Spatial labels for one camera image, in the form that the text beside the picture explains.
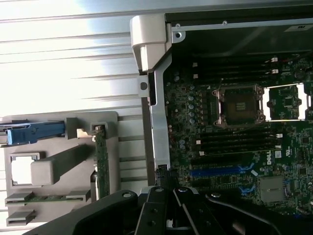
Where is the green GPU card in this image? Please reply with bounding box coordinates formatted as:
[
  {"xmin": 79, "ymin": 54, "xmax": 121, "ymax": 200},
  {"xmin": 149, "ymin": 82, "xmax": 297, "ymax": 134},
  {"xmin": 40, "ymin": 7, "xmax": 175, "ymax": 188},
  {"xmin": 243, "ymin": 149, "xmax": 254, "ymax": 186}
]
[{"xmin": 90, "ymin": 125, "xmax": 110, "ymax": 200}]

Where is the silver socket cover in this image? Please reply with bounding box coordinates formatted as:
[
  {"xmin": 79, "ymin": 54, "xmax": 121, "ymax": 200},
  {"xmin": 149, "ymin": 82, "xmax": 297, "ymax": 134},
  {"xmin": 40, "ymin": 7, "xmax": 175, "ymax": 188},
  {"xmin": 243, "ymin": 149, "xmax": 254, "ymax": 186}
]
[{"xmin": 263, "ymin": 82, "xmax": 313, "ymax": 121}]

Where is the grey parts rack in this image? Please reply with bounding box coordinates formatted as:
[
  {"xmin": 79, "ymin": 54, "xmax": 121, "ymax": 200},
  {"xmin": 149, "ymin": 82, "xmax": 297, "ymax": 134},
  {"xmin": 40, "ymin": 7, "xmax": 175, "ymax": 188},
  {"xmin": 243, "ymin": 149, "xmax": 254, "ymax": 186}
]
[{"xmin": 0, "ymin": 111, "xmax": 123, "ymax": 231}]

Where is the blue plastic clip tool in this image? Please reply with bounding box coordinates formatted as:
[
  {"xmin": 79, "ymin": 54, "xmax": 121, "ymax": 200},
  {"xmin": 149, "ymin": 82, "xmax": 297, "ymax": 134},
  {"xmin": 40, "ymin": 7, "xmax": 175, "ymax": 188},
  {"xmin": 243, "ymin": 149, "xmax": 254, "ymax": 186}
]
[{"xmin": 0, "ymin": 119, "xmax": 66, "ymax": 147}]

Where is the CPU socket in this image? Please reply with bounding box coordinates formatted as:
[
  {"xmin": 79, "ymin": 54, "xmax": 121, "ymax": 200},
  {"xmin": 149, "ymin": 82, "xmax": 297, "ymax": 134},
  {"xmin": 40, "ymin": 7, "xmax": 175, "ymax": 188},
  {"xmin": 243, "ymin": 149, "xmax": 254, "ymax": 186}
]
[{"xmin": 211, "ymin": 84, "xmax": 266, "ymax": 127}]

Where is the silver chipset heatsink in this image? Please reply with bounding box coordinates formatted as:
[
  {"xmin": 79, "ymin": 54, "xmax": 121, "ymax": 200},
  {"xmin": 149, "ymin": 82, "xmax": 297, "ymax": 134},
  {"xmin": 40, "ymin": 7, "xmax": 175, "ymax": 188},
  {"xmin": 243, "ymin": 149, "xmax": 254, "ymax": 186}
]
[{"xmin": 258, "ymin": 176, "xmax": 285, "ymax": 203}]

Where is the silver black PC case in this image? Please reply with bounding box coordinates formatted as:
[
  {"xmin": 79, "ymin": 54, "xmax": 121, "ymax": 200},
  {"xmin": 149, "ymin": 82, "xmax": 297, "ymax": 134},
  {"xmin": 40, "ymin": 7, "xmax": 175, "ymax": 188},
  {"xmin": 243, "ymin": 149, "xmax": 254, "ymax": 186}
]
[{"xmin": 136, "ymin": 0, "xmax": 313, "ymax": 235}]

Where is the black RAM slot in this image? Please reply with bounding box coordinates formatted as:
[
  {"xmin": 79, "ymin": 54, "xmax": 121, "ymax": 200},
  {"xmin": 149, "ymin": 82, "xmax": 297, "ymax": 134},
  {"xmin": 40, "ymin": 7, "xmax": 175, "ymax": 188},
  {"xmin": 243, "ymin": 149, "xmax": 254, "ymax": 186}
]
[
  {"xmin": 192, "ymin": 63, "xmax": 279, "ymax": 71},
  {"xmin": 192, "ymin": 56, "xmax": 279, "ymax": 65},
  {"xmin": 195, "ymin": 148, "xmax": 283, "ymax": 157},
  {"xmin": 195, "ymin": 143, "xmax": 283, "ymax": 150},
  {"xmin": 192, "ymin": 73, "xmax": 279, "ymax": 82},
  {"xmin": 195, "ymin": 137, "xmax": 283, "ymax": 144},
  {"xmin": 192, "ymin": 68, "xmax": 279, "ymax": 76},
  {"xmin": 195, "ymin": 131, "xmax": 283, "ymax": 139}
]

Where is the blue expansion slot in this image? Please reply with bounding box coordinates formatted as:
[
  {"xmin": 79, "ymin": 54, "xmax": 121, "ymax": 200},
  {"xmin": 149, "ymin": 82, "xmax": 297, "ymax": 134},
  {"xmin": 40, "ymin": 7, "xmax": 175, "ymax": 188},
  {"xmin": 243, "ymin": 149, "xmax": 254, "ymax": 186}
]
[{"xmin": 190, "ymin": 168, "xmax": 254, "ymax": 177}]

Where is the white corner block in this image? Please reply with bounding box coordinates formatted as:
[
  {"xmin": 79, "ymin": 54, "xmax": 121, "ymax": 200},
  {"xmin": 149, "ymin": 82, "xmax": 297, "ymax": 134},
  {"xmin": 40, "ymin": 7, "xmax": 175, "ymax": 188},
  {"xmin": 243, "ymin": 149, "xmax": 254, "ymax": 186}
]
[{"xmin": 129, "ymin": 14, "xmax": 172, "ymax": 74}]

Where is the green Dell motherboard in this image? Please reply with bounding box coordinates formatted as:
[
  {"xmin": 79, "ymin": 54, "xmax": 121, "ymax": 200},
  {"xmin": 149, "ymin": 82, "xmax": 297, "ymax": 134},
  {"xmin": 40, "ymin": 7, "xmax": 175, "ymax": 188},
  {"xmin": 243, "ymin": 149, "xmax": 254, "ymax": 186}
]
[{"xmin": 165, "ymin": 50, "xmax": 313, "ymax": 222}]

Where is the green RAM stick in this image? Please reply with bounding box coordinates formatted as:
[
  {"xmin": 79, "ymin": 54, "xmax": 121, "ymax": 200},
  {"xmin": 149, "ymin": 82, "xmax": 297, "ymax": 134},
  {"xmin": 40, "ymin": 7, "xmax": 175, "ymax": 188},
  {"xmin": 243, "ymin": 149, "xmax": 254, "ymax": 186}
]
[{"xmin": 23, "ymin": 194, "xmax": 88, "ymax": 203}]

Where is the silver CPU chip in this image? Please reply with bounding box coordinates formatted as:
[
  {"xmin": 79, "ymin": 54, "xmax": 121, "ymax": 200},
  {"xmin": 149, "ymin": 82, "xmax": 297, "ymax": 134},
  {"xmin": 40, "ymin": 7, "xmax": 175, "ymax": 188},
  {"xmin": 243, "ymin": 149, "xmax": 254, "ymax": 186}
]
[{"xmin": 10, "ymin": 156, "xmax": 35, "ymax": 185}]

